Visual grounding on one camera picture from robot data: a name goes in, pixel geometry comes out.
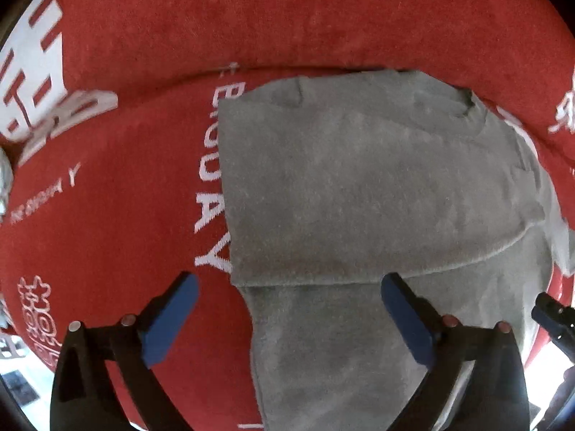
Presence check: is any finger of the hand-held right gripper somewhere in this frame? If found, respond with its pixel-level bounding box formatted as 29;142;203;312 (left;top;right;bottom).
531;293;575;360

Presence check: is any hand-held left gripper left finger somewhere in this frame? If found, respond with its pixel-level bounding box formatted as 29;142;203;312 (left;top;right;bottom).
50;272;201;431

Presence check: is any red printed blanket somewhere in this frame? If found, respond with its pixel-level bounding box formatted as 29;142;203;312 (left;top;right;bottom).
0;0;575;431

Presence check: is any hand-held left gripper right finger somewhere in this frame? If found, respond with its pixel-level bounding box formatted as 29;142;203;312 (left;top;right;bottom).
381;272;531;431

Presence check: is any grey small garment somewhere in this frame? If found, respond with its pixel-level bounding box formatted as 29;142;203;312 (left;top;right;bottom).
222;68;575;431

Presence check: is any white cloth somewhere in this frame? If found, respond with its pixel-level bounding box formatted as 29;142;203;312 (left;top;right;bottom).
0;146;14;215

